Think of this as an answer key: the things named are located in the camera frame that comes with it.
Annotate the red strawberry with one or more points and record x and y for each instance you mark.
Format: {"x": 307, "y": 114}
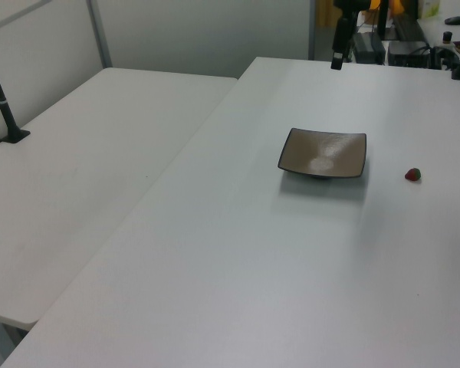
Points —
{"x": 412, "y": 175}

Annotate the grey metal partition post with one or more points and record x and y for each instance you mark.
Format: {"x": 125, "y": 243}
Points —
{"x": 99, "y": 30}
{"x": 312, "y": 27}

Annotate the black monitor stand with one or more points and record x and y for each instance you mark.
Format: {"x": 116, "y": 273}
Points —
{"x": 383, "y": 19}

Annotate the green and white box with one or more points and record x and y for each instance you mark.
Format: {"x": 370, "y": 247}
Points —
{"x": 430, "y": 8}

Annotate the black electronics box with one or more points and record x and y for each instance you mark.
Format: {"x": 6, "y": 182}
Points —
{"x": 408, "y": 53}
{"x": 368, "y": 46}

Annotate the orange background object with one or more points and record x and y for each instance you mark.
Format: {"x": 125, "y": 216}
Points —
{"x": 396, "y": 5}

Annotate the black computer mouse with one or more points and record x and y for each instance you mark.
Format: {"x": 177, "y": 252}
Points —
{"x": 454, "y": 20}

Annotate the small black red cylinder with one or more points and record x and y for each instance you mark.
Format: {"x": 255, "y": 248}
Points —
{"x": 447, "y": 37}

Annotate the white side table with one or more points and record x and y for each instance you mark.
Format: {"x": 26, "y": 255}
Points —
{"x": 80, "y": 172}

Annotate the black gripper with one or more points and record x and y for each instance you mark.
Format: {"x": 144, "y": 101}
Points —
{"x": 350, "y": 7}

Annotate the square brown ceramic plate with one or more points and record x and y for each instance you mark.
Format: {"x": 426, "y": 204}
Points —
{"x": 322, "y": 153}

